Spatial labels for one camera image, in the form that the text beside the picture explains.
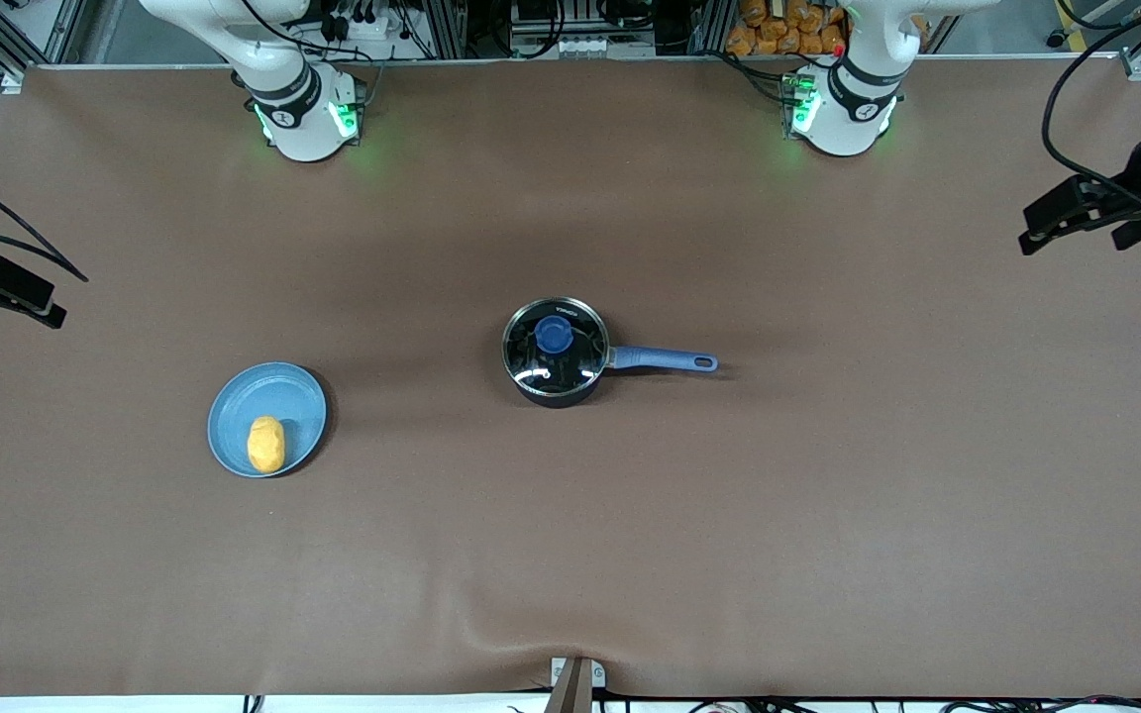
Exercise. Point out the yellow potato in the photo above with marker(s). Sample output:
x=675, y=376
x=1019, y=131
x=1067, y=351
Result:
x=266, y=445

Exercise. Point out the glass lid with blue knob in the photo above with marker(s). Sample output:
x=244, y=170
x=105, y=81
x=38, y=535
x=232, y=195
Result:
x=556, y=342

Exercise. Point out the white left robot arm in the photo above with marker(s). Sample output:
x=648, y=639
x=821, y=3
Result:
x=853, y=109

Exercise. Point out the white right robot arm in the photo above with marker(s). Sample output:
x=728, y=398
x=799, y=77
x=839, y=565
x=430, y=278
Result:
x=298, y=109

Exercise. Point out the blue round plate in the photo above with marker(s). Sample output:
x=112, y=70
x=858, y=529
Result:
x=278, y=401

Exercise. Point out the bag of orange snacks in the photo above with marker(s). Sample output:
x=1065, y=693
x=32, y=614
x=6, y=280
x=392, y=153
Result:
x=778, y=28

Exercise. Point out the white power strip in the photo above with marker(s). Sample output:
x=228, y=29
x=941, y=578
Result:
x=367, y=25

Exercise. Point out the silver table corner bracket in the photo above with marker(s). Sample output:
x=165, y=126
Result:
x=13, y=81
x=1139, y=65

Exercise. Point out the metal table edge bracket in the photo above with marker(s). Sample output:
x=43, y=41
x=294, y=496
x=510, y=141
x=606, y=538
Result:
x=576, y=683

